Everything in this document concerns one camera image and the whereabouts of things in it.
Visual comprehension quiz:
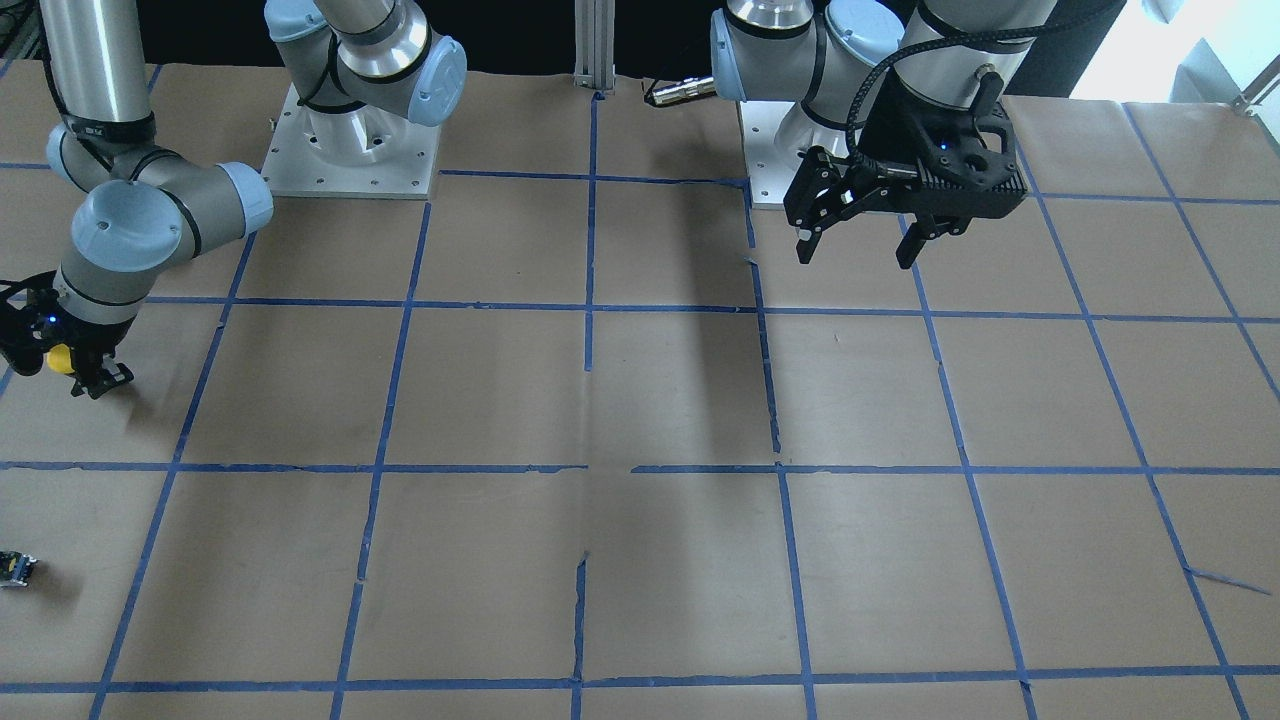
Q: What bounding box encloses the yellow push button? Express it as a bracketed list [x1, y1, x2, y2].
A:
[44, 345, 76, 377]

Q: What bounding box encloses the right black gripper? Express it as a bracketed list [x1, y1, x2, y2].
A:
[60, 315, 134, 400]

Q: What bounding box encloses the red push button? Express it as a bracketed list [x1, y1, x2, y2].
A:
[0, 550, 40, 588]

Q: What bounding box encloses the aluminium frame post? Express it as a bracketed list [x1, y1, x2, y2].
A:
[573, 0, 617, 95]

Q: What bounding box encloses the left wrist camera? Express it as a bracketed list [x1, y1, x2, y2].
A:
[858, 70, 1027, 219]

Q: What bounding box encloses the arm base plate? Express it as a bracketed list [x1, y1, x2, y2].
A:
[261, 86, 440, 201]
[739, 101, 842, 210]

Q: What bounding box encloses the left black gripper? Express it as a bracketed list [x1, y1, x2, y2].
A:
[783, 146, 973, 270]

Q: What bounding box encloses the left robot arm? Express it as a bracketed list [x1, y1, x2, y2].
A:
[710, 1, 1053, 269]

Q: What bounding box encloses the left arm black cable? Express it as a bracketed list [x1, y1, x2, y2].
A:
[845, 26, 1041, 161]

